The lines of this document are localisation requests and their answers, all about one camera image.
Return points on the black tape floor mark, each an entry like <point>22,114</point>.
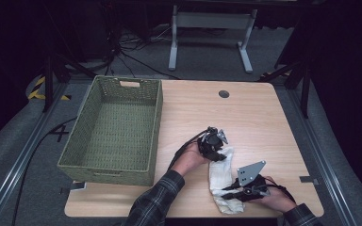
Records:
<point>59,132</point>

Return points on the round grey table grommet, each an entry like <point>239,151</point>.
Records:
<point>224,93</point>

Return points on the black tripod stand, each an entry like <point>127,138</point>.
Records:
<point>304,94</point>
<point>48,88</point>

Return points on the green woven basket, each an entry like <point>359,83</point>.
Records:
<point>116,132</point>

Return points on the white metal desk frame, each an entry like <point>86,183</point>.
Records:
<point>213,20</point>

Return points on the yellow and black floor tape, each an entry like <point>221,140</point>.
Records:
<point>34,93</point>

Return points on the person's right hand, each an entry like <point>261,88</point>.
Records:
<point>278,197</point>

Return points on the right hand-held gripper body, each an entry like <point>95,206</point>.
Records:
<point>251,186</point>

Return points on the person's left hand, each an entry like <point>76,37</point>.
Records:
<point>188,158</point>

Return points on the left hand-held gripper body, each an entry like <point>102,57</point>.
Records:
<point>212,141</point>

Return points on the white cloth with brown print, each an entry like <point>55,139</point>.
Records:
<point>221,175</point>

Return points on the grey metal floor rail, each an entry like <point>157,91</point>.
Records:
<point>323,163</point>
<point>15,169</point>

